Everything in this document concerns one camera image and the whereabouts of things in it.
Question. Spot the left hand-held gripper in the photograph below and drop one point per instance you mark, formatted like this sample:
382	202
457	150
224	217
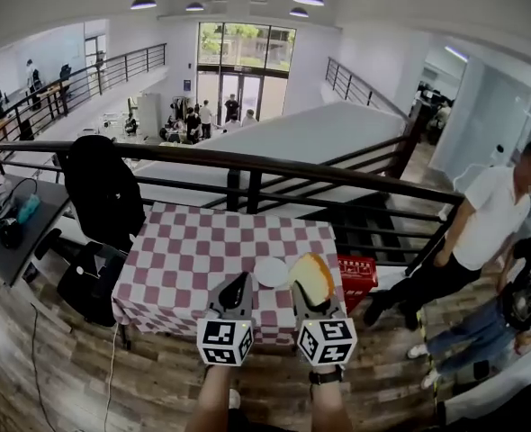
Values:
224	341

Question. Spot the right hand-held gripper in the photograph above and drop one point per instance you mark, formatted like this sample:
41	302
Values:
326	340

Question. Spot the golden brown bread slice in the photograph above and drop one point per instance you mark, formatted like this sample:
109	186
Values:
312	277

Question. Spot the white round plate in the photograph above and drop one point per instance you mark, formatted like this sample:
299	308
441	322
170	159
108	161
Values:
271	272

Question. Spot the person's left forearm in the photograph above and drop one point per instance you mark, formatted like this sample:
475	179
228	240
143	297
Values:
213	398

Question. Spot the person's right forearm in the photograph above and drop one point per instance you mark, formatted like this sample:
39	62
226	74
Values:
330	405

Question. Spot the red box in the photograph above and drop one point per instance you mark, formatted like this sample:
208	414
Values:
357	277

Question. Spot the red white checked tablecloth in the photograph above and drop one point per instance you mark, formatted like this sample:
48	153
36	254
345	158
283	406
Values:
189	250

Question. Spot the black wristwatch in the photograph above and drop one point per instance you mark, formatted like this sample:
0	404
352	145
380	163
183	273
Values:
326	376

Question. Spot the black staircase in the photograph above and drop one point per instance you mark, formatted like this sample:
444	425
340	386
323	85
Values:
373	223

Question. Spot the white shoe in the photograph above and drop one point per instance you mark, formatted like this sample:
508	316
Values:
234	398

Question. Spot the black metal railing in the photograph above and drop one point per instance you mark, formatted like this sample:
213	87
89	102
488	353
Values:
265	164

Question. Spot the black office chair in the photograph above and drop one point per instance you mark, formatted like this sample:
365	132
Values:
90	281

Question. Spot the black jacket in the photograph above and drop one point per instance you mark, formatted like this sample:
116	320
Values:
103	187

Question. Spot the white cabinet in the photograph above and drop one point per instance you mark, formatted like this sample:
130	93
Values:
149	113

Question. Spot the grey desk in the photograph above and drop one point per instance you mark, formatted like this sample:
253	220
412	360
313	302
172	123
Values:
45	214

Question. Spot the teal packet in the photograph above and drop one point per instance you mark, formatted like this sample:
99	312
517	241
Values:
28	207

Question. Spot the short black balcony railing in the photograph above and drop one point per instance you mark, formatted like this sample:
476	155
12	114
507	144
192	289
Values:
351	81

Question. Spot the black headset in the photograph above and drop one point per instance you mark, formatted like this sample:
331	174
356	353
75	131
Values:
10	236

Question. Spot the glass entrance doors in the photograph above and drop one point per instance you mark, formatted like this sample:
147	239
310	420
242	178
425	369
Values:
243	61

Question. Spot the long black balcony railing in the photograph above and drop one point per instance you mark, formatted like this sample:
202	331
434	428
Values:
85	72

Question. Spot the yellow black striped post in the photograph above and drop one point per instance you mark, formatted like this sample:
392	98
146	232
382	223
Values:
431	367

